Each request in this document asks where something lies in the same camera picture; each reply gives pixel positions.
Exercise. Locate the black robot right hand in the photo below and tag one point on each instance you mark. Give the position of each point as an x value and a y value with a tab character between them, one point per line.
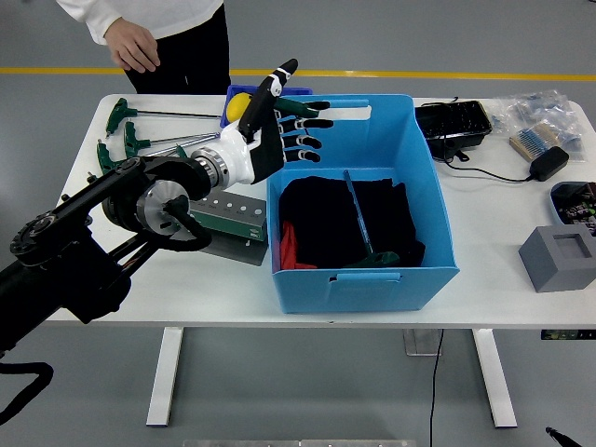
561	437

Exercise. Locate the black power adapter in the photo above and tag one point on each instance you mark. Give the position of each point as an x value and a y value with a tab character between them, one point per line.
549	163

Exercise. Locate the grey hollow block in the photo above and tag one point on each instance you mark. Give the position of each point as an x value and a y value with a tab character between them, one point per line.
554	274

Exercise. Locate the clear plastic bag of parts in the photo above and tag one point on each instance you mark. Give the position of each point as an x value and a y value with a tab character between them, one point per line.
540	109

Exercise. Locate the yellow ball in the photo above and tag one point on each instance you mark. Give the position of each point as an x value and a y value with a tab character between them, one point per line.
237	109

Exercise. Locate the black plastic tray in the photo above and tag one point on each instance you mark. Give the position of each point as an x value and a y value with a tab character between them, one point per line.
454	121

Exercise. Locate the person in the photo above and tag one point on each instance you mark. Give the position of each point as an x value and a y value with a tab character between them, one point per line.
195	56

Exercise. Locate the large light blue storage box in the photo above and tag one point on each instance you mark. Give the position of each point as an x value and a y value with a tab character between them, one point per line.
354	291

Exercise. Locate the person's right forearm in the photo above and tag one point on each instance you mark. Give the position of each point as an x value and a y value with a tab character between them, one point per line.
93	18

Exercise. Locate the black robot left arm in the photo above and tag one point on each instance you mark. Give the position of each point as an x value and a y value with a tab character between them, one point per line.
70	242

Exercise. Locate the black cloth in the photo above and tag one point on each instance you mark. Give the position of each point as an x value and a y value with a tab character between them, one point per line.
321	219

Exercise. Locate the grey metal plate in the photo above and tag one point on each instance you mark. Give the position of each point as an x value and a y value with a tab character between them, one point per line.
298	443

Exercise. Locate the light blue parts bin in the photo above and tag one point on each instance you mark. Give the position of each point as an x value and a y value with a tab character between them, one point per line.
554	198

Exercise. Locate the tan resistor strip bundle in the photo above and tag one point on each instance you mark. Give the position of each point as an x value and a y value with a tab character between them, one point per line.
533	139

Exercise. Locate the person's right hand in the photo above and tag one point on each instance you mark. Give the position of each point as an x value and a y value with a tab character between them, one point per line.
132	46

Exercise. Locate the red cloth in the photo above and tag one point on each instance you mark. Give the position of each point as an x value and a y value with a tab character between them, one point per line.
288	247

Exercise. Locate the white table leg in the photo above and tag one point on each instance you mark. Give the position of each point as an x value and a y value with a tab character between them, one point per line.
496	377
165	372

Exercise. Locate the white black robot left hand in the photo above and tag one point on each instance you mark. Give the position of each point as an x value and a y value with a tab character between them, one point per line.
265	149

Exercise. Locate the small dark blue parts bin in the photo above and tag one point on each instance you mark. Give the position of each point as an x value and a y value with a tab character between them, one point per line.
298	90

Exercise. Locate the green metal wrench holder stand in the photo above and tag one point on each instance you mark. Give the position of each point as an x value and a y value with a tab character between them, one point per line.
233	226

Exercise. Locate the clear floor plate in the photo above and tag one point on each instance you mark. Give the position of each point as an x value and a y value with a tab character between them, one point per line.
419	344

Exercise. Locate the table height control panel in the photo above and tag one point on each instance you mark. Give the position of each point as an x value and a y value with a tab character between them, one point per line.
565	334

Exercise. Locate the mixed electronic parts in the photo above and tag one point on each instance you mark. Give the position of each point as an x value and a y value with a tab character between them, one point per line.
577	209

